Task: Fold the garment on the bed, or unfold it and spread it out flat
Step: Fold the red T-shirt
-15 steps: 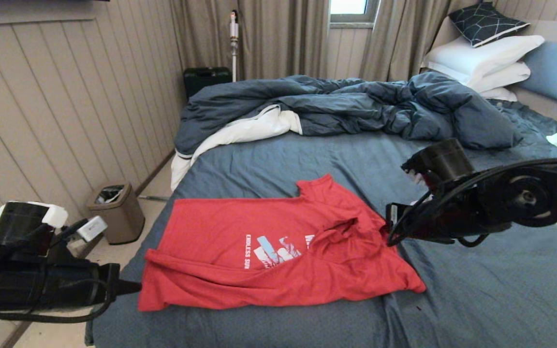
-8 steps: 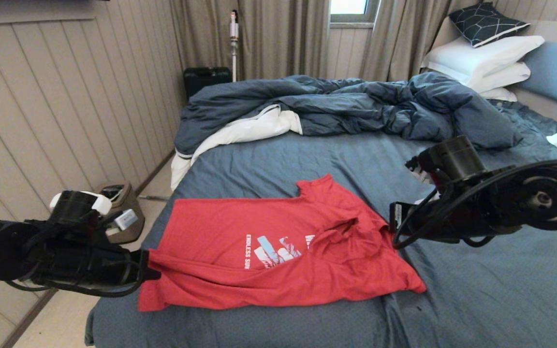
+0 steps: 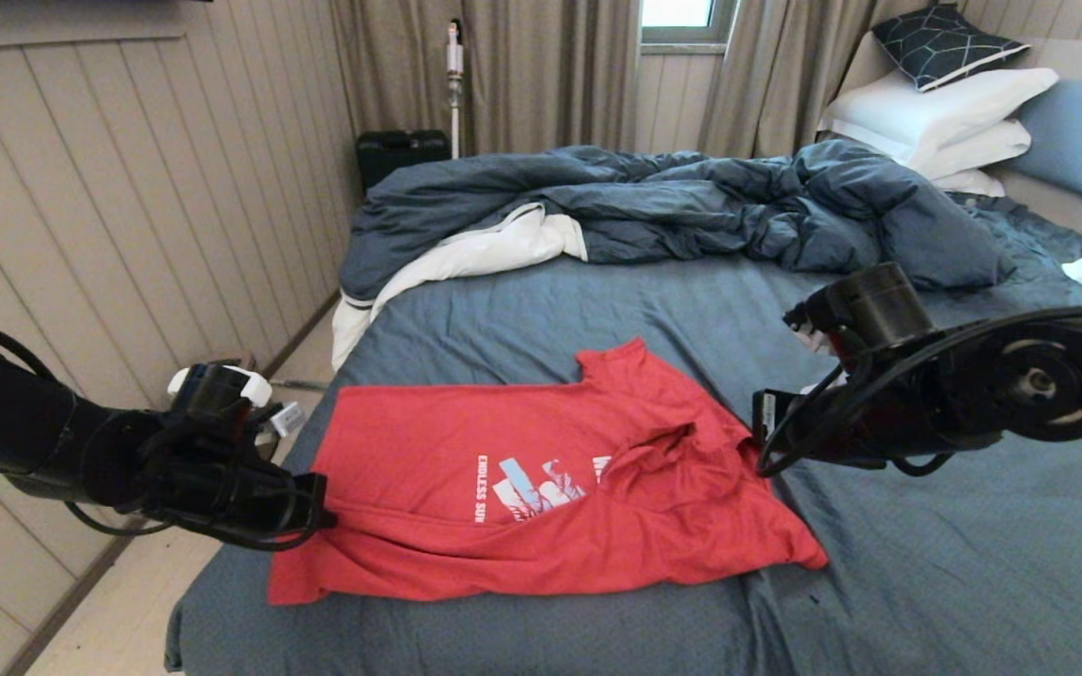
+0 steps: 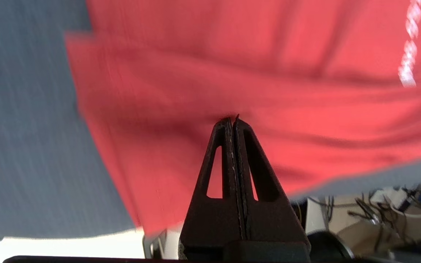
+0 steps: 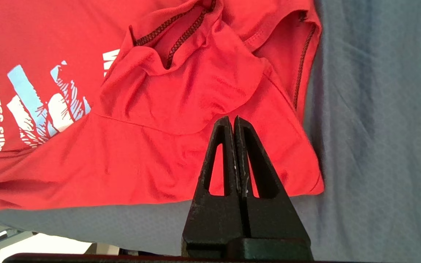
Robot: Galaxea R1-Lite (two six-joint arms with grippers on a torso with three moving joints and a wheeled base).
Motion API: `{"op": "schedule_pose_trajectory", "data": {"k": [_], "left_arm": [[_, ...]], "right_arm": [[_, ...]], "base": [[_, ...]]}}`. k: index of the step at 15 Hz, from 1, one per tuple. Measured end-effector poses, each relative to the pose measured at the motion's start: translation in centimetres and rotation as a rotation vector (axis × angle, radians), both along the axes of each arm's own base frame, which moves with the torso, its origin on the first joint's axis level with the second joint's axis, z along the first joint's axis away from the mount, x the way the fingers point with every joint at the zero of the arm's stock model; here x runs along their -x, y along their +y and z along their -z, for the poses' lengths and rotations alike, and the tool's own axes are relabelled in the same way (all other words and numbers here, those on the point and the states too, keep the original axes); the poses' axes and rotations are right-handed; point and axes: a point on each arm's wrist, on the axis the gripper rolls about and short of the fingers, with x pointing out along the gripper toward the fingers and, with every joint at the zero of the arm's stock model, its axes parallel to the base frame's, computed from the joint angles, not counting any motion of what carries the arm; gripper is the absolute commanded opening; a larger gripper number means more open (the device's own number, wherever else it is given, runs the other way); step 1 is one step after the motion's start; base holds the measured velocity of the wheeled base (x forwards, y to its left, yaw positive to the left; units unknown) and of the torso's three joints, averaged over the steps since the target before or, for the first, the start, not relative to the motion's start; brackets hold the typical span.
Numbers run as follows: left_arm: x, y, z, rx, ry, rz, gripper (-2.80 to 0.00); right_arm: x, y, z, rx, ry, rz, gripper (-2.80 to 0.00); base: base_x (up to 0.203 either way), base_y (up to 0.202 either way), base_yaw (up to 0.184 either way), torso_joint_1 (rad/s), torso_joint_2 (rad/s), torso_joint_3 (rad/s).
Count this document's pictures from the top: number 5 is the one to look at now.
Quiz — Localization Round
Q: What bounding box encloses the red printed t-shirt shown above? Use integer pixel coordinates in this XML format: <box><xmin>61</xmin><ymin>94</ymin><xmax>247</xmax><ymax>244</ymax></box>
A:
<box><xmin>0</xmin><ymin>0</ymin><xmax>325</xmax><ymax>210</ymax></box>

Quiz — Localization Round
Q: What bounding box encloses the blue-grey bed sheet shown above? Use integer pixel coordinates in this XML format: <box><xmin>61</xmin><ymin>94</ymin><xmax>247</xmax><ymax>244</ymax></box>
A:
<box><xmin>0</xmin><ymin>0</ymin><xmax>421</xmax><ymax>256</ymax></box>

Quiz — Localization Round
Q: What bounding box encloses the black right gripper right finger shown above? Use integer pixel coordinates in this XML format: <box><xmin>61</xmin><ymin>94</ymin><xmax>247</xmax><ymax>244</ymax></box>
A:
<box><xmin>234</xmin><ymin>116</ymin><xmax>311</xmax><ymax>239</ymax></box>

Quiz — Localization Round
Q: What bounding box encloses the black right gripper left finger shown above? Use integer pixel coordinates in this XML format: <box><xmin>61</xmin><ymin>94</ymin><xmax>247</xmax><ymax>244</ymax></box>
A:
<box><xmin>181</xmin><ymin>116</ymin><xmax>250</xmax><ymax>257</ymax></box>

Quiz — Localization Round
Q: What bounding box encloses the grey device with blue display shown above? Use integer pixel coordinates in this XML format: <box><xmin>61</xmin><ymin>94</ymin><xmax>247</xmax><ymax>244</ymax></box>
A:
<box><xmin>0</xmin><ymin>225</ymin><xmax>37</xmax><ymax>251</ymax></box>

